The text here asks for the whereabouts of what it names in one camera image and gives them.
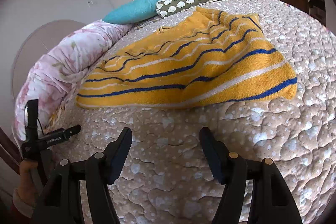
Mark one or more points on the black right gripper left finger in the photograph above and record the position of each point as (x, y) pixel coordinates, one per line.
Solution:
(60, 200)

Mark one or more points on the yellow striped knit sweater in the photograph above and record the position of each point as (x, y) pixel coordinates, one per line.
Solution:
(210, 57)

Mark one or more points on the left hand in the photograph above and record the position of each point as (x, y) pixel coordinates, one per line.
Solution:
(26, 189)

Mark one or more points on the colourful patterned blanket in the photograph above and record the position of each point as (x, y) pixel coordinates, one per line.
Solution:
(55, 119)

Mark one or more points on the pink floral duvet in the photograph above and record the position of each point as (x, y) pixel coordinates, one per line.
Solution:
(53, 76)

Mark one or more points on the turquoise pillow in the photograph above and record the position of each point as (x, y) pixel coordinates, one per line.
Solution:
(132, 12)

